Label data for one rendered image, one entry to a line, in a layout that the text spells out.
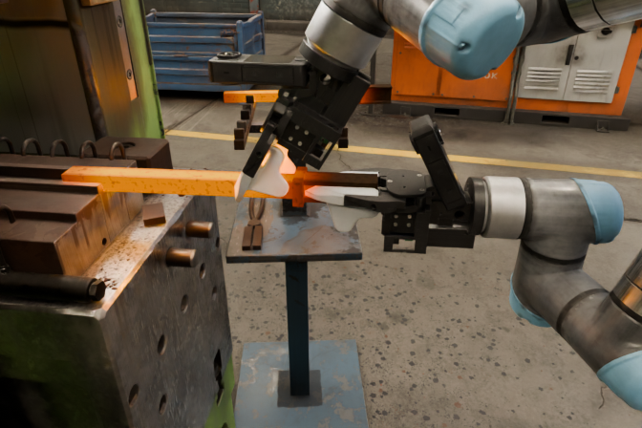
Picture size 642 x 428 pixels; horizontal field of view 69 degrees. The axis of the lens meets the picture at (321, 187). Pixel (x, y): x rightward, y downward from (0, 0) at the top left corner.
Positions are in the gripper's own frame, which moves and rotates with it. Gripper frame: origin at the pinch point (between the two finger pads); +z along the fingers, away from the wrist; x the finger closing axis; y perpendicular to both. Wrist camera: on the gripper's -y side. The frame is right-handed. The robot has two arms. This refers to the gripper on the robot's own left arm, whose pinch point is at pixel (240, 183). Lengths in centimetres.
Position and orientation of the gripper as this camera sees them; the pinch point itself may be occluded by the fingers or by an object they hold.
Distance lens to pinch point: 60.6
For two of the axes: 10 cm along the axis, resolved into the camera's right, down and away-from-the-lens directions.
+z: -4.9, 7.5, 4.5
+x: 1.1, -4.5, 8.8
